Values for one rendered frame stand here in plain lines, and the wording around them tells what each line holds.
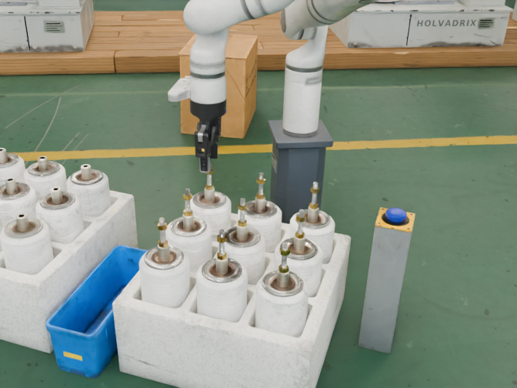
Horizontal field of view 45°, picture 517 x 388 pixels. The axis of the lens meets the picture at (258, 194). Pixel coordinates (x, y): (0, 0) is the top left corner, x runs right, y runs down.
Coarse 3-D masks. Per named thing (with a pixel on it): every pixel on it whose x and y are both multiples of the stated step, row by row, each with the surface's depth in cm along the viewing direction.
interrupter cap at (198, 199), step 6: (198, 192) 141; (204, 192) 142; (216, 192) 142; (198, 198) 139; (204, 198) 140; (216, 198) 140; (222, 198) 140; (198, 204) 137; (204, 204) 137; (210, 204) 137; (216, 204) 137; (222, 204) 137
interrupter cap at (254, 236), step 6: (234, 228) 129; (252, 228) 129; (228, 234) 127; (234, 234) 127; (252, 234) 127; (258, 234) 127; (228, 240) 125; (234, 240) 125; (240, 240) 126; (246, 240) 126; (252, 240) 125; (258, 240) 125; (234, 246) 124; (240, 246) 123; (246, 246) 123
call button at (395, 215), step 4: (392, 208) 123; (396, 208) 123; (388, 212) 121; (392, 212) 121; (396, 212) 121; (400, 212) 121; (404, 212) 121; (388, 216) 121; (392, 216) 120; (396, 216) 120; (400, 216) 120; (404, 216) 120; (392, 220) 121; (396, 220) 120; (400, 220) 120
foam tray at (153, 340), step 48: (336, 240) 140; (192, 288) 128; (336, 288) 130; (144, 336) 120; (192, 336) 116; (240, 336) 112; (288, 336) 112; (192, 384) 122; (240, 384) 118; (288, 384) 114
